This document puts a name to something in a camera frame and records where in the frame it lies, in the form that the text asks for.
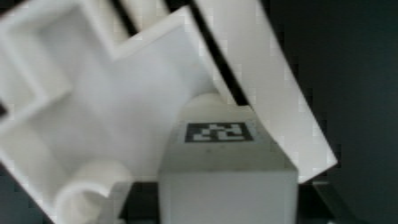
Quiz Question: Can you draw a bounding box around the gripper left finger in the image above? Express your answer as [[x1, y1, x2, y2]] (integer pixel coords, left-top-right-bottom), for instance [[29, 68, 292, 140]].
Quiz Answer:
[[107, 182, 134, 224]]

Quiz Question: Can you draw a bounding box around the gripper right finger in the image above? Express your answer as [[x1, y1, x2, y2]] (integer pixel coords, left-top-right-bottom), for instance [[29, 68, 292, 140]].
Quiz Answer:
[[313, 181, 356, 224]]

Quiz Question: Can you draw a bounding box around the white chair leg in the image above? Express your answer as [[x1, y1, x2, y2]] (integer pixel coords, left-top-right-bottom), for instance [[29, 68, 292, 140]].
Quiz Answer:
[[159, 94, 299, 224]]

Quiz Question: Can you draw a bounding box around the white chair seat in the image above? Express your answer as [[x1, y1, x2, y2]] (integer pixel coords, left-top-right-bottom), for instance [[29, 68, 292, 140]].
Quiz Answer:
[[0, 0, 228, 224]]

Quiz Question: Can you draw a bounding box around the white U-shaped fence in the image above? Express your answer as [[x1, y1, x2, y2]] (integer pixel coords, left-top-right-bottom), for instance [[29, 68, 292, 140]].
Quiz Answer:
[[194, 0, 338, 182]]

